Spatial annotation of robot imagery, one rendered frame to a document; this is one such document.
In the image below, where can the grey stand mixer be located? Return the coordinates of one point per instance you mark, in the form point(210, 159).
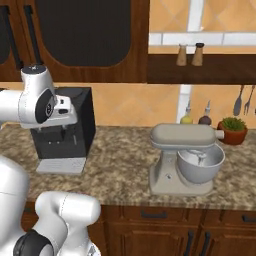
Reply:
point(180, 136)

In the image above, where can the wooden base cupboard door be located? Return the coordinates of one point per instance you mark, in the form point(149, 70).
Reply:
point(146, 240)
point(233, 241)

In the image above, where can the dark wooden wall shelf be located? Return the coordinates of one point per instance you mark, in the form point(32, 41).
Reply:
point(213, 70)

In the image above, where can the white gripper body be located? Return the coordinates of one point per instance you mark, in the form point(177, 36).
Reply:
point(63, 120)

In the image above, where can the wall cupboard door dark glass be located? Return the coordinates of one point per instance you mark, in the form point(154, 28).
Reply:
point(86, 33)
point(4, 40)

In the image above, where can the green plant in terracotta pot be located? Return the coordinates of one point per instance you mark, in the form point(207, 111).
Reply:
point(233, 133)

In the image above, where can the dark vinegar bottle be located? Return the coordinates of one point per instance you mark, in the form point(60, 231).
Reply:
point(205, 120)

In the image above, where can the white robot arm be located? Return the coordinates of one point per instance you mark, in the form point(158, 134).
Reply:
point(20, 106)

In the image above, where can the yellow oil bottle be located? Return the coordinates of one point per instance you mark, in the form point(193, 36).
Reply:
point(186, 119)

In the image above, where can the black coffee machine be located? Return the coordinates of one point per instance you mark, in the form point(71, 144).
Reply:
point(83, 120)

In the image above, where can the hanging grey fork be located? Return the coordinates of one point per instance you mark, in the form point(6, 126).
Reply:
point(247, 103)

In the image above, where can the wooden drawer front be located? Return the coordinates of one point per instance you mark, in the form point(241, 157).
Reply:
point(29, 218)
point(230, 218)
point(180, 214)

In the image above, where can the wooden pepper shaker black cap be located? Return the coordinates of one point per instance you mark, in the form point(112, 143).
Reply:
point(197, 56)

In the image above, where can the wooden salt shaker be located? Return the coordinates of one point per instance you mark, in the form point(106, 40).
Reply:
point(182, 56)

